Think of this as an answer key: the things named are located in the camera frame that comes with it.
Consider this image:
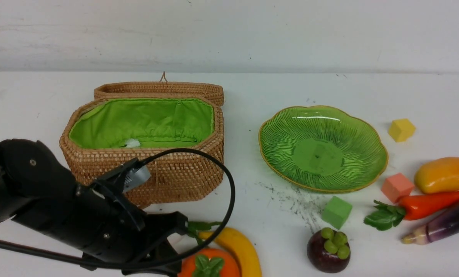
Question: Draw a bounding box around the dark purple mangosteen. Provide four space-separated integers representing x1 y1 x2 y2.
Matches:
307 227 351 273

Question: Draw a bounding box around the white radish with leaves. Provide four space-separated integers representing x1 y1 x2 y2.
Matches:
187 221 221 245

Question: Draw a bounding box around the purple eggplant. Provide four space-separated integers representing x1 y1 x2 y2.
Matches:
401 202 459 245

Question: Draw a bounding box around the yellow orange mango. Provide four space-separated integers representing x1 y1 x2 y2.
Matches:
414 157 459 194

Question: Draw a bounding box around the yellow foam cube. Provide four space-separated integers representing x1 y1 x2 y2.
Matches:
388 118 416 142

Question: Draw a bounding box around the green foam cube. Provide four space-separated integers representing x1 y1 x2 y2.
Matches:
321 196 353 230

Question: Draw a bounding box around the orange persimmon green calyx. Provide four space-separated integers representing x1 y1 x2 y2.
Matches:
178 248 241 277

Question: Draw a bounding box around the yellow banana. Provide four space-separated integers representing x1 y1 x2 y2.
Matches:
214 227 263 277

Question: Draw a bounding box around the woven wicker basket green lining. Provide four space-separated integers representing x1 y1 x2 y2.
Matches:
59 79 224 208

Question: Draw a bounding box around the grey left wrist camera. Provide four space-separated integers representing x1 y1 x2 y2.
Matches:
93 158 152 195

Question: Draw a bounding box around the orange foam cube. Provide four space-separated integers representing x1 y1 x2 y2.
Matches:
381 172 415 203

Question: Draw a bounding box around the black left camera cable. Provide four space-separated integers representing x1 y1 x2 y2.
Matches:
0 148 236 270

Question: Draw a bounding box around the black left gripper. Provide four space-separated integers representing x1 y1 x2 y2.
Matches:
75 185 188 275

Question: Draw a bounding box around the orange carrot with leaves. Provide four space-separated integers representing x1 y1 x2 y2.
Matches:
363 191 459 231

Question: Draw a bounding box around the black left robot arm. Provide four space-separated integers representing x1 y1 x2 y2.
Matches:
0 140 187 277

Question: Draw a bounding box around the green ribbed glass plate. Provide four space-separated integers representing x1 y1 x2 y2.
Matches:
259 105 389 194

